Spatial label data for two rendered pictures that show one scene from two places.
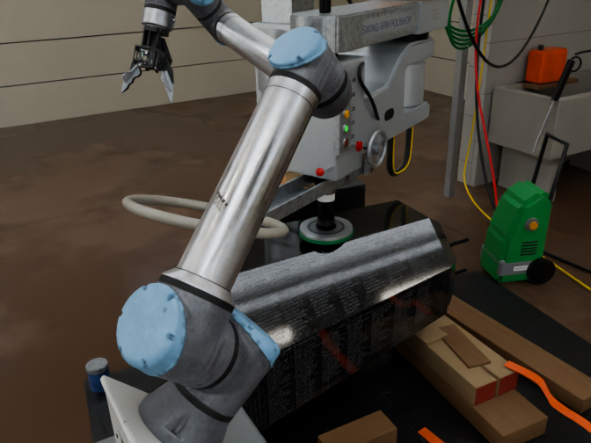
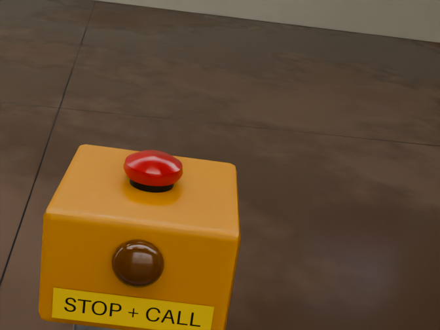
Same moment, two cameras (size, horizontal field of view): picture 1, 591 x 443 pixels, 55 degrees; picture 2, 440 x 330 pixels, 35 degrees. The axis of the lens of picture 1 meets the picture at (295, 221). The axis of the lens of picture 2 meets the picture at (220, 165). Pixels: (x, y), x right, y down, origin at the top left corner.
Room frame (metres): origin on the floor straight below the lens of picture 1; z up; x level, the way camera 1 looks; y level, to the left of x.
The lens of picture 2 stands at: (0.36, 1.14, 1.28)
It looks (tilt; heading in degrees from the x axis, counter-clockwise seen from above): 22 degrees down; 20
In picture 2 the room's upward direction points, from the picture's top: 9 degrees clockwise
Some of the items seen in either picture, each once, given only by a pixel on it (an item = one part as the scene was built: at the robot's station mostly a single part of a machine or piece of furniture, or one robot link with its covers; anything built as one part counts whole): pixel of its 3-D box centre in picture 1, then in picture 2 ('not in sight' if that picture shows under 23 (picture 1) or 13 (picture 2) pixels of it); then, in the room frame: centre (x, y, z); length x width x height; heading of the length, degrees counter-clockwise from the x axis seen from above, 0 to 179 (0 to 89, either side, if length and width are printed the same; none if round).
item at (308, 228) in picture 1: (325, 228); not in sight; (2.09, -0.12, 0.85); 0.21 x 0.21 x 0.01
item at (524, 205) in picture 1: (521, 209); not in sight; (3.14, -1.36, 0.43); 0.35 x 0.35 x 0.87; 9
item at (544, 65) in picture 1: (550, 63); not in sight; (4.80, -2.13, 1.00); 0.50 x 0.22 x 0.33; 119
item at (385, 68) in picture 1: (377, 102); not in sight; (2.40, -0.36, 1.28); 0.74 x 0.23 x 0.49; 144
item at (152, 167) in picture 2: not in sight; (153, 169); (0.75, 1.33, 1.09); 0.04 x 0.04 x 0.02
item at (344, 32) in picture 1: (372, 25); not in sight; (2.37, -0.33, 1.60); 0.96 x 0.25 x 0.17; 144
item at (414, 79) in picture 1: (403, 81); not in sight; (2.62, -0.51, 1.32); 0.19 x 0.19 x 0.20
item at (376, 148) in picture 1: (368, 147); not in sight; (2.11, -0.29, 1.18); 0.15 x 0.10 x 0.15; 144
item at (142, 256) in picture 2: not in sight; (137, 263); (0.70, 1.31, 1.05); 0.03 x 0.02 x 0.03; 114
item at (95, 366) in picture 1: (98, 374); not in sight; (2.17, 0.95, 0.08); 0.10 x 0.10 x 0.13
